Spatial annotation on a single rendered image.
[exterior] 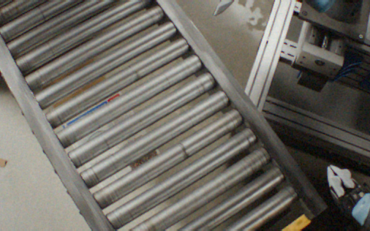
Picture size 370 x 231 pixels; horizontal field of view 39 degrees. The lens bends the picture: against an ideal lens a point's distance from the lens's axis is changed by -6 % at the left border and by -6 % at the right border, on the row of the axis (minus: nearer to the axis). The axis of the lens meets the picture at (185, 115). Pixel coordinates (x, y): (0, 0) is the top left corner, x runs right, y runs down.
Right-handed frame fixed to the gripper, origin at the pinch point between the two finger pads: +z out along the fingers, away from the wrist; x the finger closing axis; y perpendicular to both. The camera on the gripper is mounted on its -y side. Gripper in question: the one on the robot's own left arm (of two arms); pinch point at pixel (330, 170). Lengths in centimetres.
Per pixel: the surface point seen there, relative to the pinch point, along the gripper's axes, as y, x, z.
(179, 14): 3, 10, 62
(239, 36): -76, -39, 77
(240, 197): 3.4, 26.9, 8.2
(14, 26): 3, 54, 85
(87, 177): 3, 57, 33
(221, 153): 3.4, 24.1, 20.5
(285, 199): 3.4, 17.3, 0.7
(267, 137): 3.5, 11.3, 17.4
